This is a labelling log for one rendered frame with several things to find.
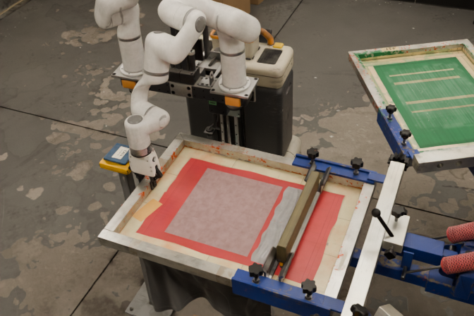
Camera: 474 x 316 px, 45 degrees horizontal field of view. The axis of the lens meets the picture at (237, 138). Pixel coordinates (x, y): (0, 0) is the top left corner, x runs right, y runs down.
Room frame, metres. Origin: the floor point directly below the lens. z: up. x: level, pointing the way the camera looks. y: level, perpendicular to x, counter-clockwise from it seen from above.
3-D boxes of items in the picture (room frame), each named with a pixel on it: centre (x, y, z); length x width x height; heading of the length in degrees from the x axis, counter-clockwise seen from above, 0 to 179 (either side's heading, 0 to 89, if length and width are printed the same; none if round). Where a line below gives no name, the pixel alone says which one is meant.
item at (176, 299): (1.20, 0.13, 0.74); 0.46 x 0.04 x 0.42; 65
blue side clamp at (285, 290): (1.01, -0.10, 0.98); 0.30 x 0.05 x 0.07; 65
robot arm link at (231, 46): (1.89, -0.01, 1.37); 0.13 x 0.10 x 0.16; 47
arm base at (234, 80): (1.91, -0.01, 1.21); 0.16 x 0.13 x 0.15; 158
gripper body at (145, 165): (1.53, 0.33, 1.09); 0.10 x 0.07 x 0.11; 65
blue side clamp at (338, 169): (1.52, -0.34, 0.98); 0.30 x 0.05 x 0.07; 65
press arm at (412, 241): (1.13, -0.51, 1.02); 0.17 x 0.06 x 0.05; 65
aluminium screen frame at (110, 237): (1.37, 0.00, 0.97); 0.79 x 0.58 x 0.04; 65
